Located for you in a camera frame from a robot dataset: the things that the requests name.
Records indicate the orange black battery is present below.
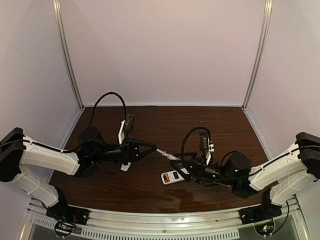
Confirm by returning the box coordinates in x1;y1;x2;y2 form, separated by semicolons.
163;173;171;183

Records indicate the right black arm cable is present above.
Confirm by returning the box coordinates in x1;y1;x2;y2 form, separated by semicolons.
181;126;320;187

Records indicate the front aluminium rail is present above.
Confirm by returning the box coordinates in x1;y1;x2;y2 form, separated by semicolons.
17;197;311;240

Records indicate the white battery cover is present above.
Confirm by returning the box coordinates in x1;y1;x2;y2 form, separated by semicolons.
120;162;131;172

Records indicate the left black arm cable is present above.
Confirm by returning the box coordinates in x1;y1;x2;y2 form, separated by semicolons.
0;91;127;153

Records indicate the left aluminium frame post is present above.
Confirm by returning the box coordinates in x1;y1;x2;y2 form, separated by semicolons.
52;0;85;111

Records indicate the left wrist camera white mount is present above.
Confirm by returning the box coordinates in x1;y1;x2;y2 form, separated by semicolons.
118;114;135;144

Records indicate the right aluminium frame post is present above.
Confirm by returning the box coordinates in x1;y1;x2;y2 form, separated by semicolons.
242;0;273;110

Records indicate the aluminium frame post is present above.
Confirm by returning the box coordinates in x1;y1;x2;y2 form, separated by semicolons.
52;0;85;111
242;0;273;110

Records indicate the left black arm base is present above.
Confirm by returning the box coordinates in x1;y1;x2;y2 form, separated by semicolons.
44;206;90;239

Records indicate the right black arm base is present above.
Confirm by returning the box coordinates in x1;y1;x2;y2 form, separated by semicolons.
239;204;282;237

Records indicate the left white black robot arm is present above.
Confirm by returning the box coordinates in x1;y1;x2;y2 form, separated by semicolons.
0;127;157;218

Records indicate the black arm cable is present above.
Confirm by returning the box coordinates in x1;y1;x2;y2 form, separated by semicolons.
181;126;320;187
0;91;127;153

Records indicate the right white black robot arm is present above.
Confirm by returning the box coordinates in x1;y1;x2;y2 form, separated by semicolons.
170;132;320;214

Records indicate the small silver screwdriver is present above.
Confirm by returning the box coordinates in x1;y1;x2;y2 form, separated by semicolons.
156;149;180;161

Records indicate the white remote control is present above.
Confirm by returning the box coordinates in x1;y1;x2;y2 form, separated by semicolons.
160;170;185;185

